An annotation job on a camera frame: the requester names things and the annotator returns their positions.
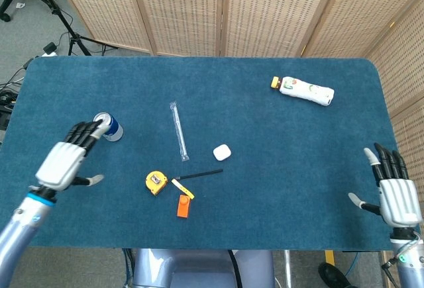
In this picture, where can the blue and white soda can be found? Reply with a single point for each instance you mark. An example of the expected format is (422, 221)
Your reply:
(114, 129)

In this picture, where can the small white earbuds case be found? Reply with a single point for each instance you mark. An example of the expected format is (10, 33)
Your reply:
(222, 152)

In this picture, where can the straw in clear wrapper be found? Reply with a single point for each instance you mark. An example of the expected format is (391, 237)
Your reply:
(179, 130)

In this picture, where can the black leather shoe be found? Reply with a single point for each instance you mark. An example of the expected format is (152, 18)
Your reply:
(333, 276)

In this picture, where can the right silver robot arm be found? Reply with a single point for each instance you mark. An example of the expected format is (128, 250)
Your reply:
(410, 265)

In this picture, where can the silver robot torso base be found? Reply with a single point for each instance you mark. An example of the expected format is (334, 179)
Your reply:
(198, 268)

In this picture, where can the white labelled bottle yellow cap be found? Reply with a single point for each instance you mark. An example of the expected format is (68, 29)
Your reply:
(304, 91)

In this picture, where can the woven rattan folding screen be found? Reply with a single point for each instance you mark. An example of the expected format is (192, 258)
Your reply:
(185, 10)

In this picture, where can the black power adapter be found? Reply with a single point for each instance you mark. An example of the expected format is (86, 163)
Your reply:
(50, 48)

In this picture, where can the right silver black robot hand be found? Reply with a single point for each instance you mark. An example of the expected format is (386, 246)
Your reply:
(399, 198)

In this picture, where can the blue carpet table mat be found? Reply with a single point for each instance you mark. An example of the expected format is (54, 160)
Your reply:
(265, 185)

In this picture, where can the black tripod stand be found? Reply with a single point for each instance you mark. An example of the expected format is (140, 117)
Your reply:
(73, 38)

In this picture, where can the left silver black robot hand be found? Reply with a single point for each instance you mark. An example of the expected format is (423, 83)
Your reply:
(59, 165)

